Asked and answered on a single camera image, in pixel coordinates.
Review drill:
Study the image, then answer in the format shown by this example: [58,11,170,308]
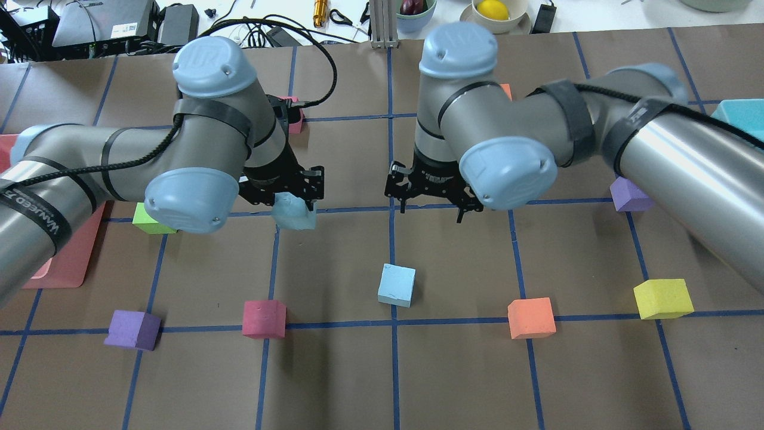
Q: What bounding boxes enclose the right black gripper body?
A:
[384,160,485,212]

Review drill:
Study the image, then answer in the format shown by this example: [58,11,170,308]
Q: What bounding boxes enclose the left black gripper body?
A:
[238,164,325,207]

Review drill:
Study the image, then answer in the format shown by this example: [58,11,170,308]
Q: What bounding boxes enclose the light blue block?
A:
[377,263,417,308]

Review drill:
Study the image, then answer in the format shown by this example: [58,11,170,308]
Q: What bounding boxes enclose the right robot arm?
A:
[385,21,763,290]

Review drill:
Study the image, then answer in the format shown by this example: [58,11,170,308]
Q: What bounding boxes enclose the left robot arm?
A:
[1,36,325,305]

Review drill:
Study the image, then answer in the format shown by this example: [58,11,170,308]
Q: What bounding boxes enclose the pink block left near desk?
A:
[281,96,305,134]

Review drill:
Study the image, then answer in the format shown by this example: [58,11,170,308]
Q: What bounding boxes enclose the orange block near desk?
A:
[500,82,513,100]

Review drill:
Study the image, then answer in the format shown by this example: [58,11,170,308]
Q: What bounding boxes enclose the green block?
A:
[132,203,177,235]

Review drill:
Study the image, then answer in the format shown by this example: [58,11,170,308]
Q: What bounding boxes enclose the orange block near base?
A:
[507,297,557,340]

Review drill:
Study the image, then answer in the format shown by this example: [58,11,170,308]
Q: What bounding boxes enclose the dark pink block near base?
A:
[241,300,287,339]

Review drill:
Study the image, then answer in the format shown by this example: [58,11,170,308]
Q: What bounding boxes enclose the blue bowl with fruit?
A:
[396,1,437,33]

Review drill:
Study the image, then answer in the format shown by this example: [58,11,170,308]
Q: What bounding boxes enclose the purple block right side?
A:
[609,176,655,212]

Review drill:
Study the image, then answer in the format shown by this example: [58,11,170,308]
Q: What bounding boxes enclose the purple block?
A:
[103,309,162,351]
[609,176,655,212]

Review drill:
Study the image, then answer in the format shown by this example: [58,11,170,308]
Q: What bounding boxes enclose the black power brick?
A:
[156,4,199,47]

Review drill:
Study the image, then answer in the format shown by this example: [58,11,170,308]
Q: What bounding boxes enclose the beige bowl with lemon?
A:
[460,1,531,35]

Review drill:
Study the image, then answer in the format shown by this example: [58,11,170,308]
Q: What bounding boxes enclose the yellow lemon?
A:
[475,0,511,21]

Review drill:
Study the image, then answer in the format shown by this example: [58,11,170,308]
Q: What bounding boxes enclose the yellow tool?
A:
[313,0,328,28]

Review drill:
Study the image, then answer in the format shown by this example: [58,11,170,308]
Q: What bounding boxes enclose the scissors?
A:
[328,2,370,27]

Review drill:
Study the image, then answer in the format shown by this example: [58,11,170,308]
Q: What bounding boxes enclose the purple block left side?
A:
[103,309,162,351]

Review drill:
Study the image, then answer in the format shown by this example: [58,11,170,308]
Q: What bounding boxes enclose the black power adapter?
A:
[530,2,557,33]

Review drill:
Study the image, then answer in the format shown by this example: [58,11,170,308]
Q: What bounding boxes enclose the pink plastic tray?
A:
[2,124,107,302]

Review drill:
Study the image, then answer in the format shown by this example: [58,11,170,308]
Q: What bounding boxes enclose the yellow block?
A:
[633,279,695,320]

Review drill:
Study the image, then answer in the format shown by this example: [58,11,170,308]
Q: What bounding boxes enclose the black computer box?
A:
[52,1,160,48]

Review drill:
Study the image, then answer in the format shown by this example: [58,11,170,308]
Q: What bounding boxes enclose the cyan plastic tray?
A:
[711,98,763,142]

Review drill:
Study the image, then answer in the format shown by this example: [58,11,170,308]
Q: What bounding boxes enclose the aluminium frame post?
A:
[369,0,399,49]

